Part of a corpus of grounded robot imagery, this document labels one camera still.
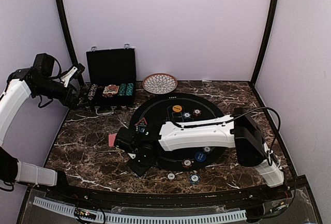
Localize blue green chip stack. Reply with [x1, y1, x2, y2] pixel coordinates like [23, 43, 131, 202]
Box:
[189, 174, 201, 185]

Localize black corner frame post left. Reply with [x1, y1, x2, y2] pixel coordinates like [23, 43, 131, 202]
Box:
[55, 0, 78, 65]

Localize blue small blind button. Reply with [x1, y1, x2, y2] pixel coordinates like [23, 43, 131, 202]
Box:
[194, 152, 206, 162]

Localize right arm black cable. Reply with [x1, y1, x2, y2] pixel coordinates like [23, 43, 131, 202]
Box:
[170, 107, 282, 165]

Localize red dice row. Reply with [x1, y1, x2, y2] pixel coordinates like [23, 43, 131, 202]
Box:
[102, 94, 113, 98]

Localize triangular all in button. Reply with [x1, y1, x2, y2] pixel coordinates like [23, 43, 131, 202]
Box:
[135, 118, 147, 127]

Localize black corner frame post right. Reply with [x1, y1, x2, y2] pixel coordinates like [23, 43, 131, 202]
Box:
[250, 0, 278, 87]

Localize green chip row left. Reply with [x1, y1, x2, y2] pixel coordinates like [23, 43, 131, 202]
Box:
[118, 83, 127, 96]

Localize round black poker mat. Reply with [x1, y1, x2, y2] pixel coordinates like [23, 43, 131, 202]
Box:
[129, 93, 225, 172]

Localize patterned ceramic plate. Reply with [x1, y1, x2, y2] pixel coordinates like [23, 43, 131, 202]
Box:
[142, 73, 178, 95]

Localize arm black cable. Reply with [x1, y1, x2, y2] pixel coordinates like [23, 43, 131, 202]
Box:
[37, 57, 67, 108]
[170, 107, 282, 165]

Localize black poker chip case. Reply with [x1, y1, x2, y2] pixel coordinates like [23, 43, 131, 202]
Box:
[86, 48, 137, 109]

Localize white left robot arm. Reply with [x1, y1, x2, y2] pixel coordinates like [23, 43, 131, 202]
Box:
[1, 64, 85, 201]

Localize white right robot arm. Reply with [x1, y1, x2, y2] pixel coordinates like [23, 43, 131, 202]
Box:
[116, 108, 284, 200]

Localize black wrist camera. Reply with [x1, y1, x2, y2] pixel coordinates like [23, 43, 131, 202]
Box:
[114, 127, 136, 153]
[33, 53, 55, 77]

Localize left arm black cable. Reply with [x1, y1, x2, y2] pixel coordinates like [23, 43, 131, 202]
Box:
[37, 57, 67, 108]

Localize brown white chip stack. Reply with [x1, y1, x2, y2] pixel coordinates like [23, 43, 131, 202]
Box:
[167, 173, 175, 180]

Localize white cable tray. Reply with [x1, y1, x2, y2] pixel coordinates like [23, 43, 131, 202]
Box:
[33, 197, 247, 223]

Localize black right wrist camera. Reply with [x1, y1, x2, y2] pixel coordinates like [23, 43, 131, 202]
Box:
[114, 127, 136, 153]

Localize black corner frame post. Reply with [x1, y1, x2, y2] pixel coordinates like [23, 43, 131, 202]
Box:
[250, 0, 278, 87]
[55, 0, 78, 65]

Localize cards in case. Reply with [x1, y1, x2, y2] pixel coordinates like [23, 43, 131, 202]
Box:
[103, 85, 119, 95]

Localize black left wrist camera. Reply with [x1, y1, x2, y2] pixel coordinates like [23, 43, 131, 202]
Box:
[33, 53, 55, 77]

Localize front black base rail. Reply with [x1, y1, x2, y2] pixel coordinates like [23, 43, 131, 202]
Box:
[46, 176, 308, 210]

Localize green chip row right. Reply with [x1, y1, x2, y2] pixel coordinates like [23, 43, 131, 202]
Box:
[125, 83, 134, 96]

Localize orange big blind button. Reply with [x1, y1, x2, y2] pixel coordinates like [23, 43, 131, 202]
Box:
[172, 105, 183, 113]

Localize green chip row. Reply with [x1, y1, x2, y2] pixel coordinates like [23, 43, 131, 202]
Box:
[125, 83, 134, 96]
[118, 83, 127, 96]

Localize blue tan chip row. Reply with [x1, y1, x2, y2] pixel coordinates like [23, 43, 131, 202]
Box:
[87, 84, 98, 104]

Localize red playing card deck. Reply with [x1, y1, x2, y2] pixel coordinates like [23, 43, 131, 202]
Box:
[108, 133, 117, 147]

